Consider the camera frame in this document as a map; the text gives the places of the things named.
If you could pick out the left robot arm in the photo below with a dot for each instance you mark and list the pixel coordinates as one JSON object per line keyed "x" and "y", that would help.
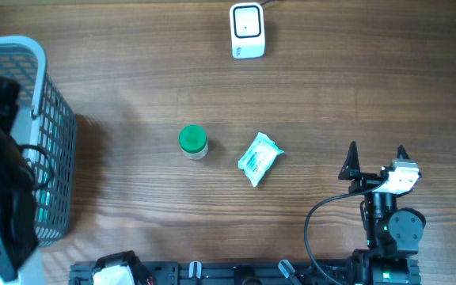
{"x": 20, "y": 259}

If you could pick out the green lid jar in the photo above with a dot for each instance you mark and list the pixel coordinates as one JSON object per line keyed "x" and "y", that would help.
{"x": 193, "y": 142}

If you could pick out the grey plastic mesh basket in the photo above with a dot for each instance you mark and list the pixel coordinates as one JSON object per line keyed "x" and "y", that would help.
{"x": 46, "y": 120}

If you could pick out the white barcode scanner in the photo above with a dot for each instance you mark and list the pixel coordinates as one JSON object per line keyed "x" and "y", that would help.
{"x": 247, "y": 30}

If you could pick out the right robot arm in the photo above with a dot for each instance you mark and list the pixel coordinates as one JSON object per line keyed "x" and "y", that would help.
{"x": 393, "y": 233}

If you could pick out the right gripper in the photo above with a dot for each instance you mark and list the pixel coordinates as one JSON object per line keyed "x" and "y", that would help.
{"x": 351, "y": 169}

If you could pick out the black mounting rail base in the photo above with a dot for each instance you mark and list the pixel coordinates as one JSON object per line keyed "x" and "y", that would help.
{"x": 118, "y": 271}

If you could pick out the teal wet wipes pack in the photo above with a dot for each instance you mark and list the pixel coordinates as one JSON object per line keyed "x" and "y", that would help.
{"x": 258, "y": 158}

